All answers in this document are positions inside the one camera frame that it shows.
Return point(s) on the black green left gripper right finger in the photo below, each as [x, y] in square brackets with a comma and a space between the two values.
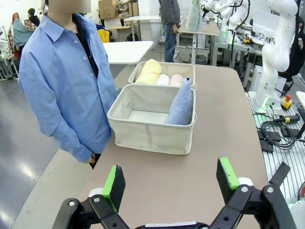
[228, 179]

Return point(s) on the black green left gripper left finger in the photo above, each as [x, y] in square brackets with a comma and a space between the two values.
[114, 188]

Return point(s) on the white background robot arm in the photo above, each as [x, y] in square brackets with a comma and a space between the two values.
[228, 12]

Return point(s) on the person's right forearm blue sleeve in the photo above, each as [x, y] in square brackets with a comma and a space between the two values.
[71, 140]

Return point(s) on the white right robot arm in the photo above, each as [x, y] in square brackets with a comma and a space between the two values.
[276, 52]

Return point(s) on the white folding table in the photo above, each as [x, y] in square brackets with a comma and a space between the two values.
[124, 51]

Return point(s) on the person's right hand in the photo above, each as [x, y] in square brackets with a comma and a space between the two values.
[93, 158]

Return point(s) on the black metal bar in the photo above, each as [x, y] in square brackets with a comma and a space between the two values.
[280, 173]

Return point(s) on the black flat plate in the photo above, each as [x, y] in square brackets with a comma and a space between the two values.
[268, 143]

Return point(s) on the beige fabric storage bin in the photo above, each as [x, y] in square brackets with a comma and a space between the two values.
[186, 68]
[147, 136]

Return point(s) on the black yellow hand controller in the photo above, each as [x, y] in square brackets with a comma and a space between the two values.
[289, 118]

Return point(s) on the lavender blue cone towel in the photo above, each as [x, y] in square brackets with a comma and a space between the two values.
[181, 107]

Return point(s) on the yellow emergency stop box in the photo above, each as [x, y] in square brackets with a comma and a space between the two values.
[286, 102]

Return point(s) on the pink rolled towel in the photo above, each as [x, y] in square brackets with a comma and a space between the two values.
[176, 80]

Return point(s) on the person in blue shirt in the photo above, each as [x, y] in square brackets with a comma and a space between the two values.
[62, 83]

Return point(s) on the white rolled towel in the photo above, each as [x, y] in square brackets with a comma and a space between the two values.
[163, 80]

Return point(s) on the yellow rolled towel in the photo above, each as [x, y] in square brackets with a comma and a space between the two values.
[150, 71]

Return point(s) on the seated bystander in black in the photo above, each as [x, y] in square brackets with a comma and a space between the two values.
[296, 47]

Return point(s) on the brown background table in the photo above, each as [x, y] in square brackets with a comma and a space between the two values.
[202, 29]

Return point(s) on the yellow and black jacket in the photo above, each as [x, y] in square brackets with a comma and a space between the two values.
[104, 34]

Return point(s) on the bystander in blue jeans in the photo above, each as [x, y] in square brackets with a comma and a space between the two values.
[170, 28]

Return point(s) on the pale green hanging cloth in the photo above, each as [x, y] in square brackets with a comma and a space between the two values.
[194, 15]

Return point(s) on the cardboard box stack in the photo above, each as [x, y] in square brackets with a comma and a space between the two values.
[114, 8]

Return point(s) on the bystander with plaid cloth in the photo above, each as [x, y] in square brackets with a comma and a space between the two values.
[22, 33]

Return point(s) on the aluminium frame rack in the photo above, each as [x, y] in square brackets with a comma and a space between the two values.
[228, 50]

